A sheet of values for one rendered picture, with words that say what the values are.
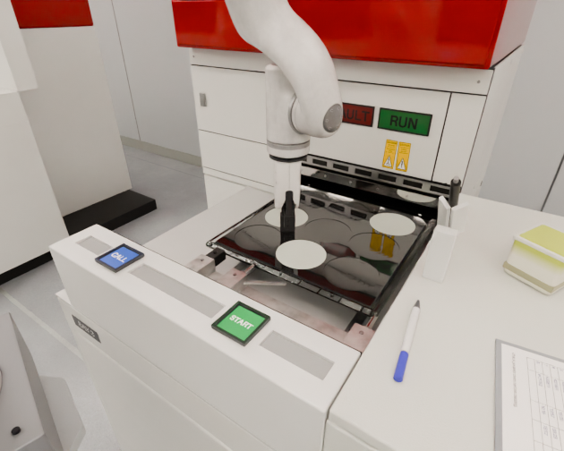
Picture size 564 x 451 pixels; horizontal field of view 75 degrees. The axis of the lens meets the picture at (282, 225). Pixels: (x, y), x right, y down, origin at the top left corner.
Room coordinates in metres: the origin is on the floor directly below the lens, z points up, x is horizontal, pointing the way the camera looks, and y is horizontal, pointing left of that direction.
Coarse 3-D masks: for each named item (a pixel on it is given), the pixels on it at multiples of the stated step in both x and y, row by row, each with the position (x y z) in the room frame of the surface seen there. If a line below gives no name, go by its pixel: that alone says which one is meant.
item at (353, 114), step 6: (348, 108) 0.90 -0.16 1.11; (354, 108) 0.89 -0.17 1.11; (360, 108) 0.88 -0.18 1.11; (366, 108) 0.87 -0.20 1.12; (348, 114) 0.90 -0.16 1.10; (354, 114) 0.89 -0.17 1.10; (360, 114) 0.88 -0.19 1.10; (366, 114) 0.87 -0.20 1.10; (342, 120) 0.90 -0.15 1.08; (348, 120) 0.89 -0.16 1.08; (354, 120) 0.89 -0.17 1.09; (360, 120) 0.88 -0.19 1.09; (366, 120) 0.87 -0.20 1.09
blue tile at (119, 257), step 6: (114, 252) 0.50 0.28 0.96; (120, 252) 0.50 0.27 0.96; (126, 252) 0.50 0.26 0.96; (132, 252) 0.50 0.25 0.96; (102, 258) 0.49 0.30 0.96; (108, 258) 0.49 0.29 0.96; (114, 258) 0.49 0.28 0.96; (120, 258) 0.49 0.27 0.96; (126, 258) 0.49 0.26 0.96; (132, 258) 0.49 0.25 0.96; (108, 264) 0.47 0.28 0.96; (114, 264) 0.47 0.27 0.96; (120, 264) 0.47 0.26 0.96
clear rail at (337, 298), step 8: (224, 248) 0.61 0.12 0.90; (232, 256) 0.59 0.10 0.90; (240, 256) 0.58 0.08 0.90; (248, 264) 0.57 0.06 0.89; (256, 264) 0.56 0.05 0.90; (264, 264) 0.55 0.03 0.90; (272, 272) 0.53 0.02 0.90; (288, 280) 0.51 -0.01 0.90; (296, 280) 0.51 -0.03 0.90; (304, 288) 0.49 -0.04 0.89; (312, 288) 0.49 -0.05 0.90; (320, 288) 0.48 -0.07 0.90; (328, 296) 0.47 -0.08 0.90; (336, 296) 0.46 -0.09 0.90; (344, 304) 0.45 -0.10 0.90; (352, 304) 0.45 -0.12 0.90; (360, 304) 0.44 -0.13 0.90; (360, 312) 0.44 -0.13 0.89; (368, 312) 0.43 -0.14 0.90; (376, 312) 0.43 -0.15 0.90
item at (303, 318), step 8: (216, 272) 0.56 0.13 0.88; (248, 288) 0.51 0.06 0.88; (248, 296) 0.49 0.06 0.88; (256, 296) 0.49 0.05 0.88; (264, 296) 0.49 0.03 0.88; (264, 304) 0.47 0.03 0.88; (272, 304) 0.47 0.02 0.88; (280, 304) 0.47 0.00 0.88; (280, 312) 0.45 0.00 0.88; (288, 312) 0.45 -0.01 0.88; (296, 312) 0.45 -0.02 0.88; (304, 312) 0.45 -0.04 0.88; (304, 320) 0.43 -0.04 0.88; (312, 320) 0.43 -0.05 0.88; (320, 320) 0.43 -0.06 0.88; (320, 328) 0.41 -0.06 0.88; (328, 328) 0.41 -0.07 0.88; (336, 328) 0.41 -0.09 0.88; (336, 336) 0.40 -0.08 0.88; (344, 336) 0.40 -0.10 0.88
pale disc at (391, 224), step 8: (376, 216) 0.75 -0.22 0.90; (384, 216) 0.75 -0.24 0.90; (392, 216) 0.75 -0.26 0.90; (400, 216) 0.75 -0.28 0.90; (376, 224) 0.71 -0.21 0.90; (384, 224) 0.71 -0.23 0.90; (392, 224) 0.71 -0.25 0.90; (400, 224) 0.71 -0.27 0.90; (408, 224) 0.71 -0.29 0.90; (384, 232) 0.67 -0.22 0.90; (392, 232) 0.67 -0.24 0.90; (400, 232) 0.67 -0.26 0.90; (408, 232) 0.67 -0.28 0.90
